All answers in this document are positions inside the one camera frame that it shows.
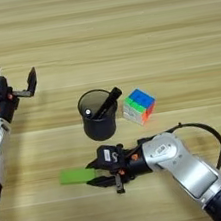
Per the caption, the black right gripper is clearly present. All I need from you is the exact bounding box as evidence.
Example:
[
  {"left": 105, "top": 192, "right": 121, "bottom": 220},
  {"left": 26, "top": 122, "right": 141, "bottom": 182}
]
[{"left": 81, "top": 141, "right": 153, "bottom": 200}]

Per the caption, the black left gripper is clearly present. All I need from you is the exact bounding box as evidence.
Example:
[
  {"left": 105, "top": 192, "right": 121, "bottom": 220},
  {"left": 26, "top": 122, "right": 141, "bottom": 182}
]
[{"left": 0, "top": 60, "right": 44, "bottom": 125}]

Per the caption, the green rectangular eraser block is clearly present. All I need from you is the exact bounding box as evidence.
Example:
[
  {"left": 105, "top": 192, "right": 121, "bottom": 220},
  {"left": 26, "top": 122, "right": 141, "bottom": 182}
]
[{"left": 57, "top": 165, "right": 97, "bottom": 188}]

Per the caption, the black mesh pen cup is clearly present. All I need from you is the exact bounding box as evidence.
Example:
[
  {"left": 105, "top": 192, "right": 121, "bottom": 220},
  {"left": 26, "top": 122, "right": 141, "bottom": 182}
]
[{"left": 75, "top": 86, "right": 124, "bottom": 145}]

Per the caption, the white marker with black cap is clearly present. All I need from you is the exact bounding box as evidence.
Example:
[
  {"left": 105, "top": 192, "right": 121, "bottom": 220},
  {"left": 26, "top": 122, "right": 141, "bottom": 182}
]
[{"left": 83, "top": 108, "right": 93, "bottom": 118}]

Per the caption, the black marker pen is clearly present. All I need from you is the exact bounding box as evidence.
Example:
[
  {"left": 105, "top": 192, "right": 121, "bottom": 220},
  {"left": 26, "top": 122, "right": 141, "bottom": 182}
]
[{"left": 88, "top": 86, "right": 126, "bottom": 120}]

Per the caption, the colourful puzzle cube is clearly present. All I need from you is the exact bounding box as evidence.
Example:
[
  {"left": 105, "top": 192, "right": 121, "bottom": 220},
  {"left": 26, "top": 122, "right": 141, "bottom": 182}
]
[{"left": 119, "top": 85, "right": 160, "bottom": 129}]

